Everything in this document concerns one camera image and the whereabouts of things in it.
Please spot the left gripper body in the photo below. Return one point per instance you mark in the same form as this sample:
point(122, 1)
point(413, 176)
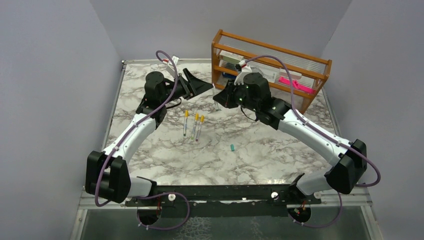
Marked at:
point(178, 89)

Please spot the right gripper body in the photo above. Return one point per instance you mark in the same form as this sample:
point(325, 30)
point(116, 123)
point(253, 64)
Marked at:
point(239, 92)

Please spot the grey pen teal end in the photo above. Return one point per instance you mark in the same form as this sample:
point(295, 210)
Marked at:
point(195, 125)

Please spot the grey pen purple end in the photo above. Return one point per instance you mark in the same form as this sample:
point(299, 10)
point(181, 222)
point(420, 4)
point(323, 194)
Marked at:
point(199, 128)

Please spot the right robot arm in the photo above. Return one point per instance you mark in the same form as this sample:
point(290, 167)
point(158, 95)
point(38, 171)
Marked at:
point(344, 157)

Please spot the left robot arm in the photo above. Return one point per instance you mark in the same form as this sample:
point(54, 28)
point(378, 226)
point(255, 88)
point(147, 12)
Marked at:
point(107, 175)

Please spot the blue flat box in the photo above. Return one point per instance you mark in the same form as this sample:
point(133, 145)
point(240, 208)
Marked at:
point(228, 76)

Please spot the orange wooden shelf rack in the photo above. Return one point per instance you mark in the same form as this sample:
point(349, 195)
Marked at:
point(308, 72)

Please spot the white green box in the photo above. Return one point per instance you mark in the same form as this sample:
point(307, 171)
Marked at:
point(230, 57)

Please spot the white printed card package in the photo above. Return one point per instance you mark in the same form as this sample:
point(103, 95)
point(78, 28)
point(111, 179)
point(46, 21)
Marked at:
point(268, 72)

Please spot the pink plastic tool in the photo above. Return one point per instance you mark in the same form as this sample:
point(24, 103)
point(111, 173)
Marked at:
point(296, 85)

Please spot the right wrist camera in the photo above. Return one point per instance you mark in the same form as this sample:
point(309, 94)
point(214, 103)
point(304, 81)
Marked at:
point(242, 69)

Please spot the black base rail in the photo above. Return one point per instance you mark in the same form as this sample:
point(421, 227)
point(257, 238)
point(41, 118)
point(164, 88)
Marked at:
point(215, 201)

